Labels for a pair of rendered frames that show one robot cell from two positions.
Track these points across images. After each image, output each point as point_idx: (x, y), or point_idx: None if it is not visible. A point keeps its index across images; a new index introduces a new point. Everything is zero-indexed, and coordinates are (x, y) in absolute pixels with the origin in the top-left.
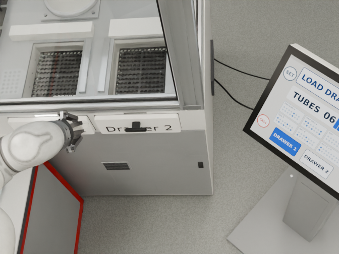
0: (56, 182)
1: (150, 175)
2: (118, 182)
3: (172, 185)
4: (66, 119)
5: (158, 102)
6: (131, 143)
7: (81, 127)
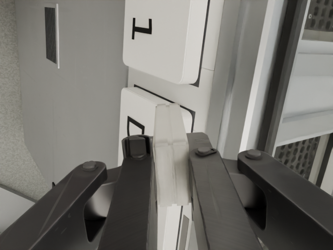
0: None
1: (40, 85)
2: (28, 11)
3: (30, 103)
4: (301, 218)
5: None
6: (92, 119)
7: (172, 201)
